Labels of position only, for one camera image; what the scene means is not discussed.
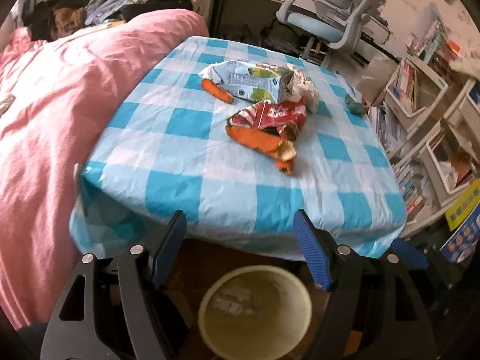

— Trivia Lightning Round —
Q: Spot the red snack wrapper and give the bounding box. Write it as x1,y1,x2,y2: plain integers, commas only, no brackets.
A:
227,99,307,141

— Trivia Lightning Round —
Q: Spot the white bookshelf with books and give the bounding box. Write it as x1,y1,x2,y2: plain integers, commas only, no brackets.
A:
370,17,479,237

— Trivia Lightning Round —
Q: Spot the pink duvet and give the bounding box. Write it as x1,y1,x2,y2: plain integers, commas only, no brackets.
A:
1,9,208,328

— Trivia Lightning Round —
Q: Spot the pile of dark clothes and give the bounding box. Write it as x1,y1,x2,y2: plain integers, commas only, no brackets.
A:
22,0,193,41

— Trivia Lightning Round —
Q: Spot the yellow blue box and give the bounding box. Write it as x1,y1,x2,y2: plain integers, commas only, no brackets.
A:
440,179,480,263

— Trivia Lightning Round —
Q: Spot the cream round trash bin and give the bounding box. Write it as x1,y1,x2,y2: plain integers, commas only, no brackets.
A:
198,265,312,359

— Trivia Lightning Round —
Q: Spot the green plush toy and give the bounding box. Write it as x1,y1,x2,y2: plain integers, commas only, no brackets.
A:
345,94,367,116

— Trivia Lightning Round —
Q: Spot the large orange peel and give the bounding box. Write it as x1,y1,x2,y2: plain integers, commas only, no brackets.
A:
225,125,297,176

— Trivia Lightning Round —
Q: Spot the white plastic bag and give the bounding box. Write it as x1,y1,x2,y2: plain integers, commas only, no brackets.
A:
286,63,320,114

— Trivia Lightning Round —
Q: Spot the blue white checkered tablecloth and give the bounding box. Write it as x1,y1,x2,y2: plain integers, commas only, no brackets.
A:
69,37,407,260

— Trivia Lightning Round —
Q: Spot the blue grey office chair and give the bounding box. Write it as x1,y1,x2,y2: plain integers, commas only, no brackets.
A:
276,0,386,60

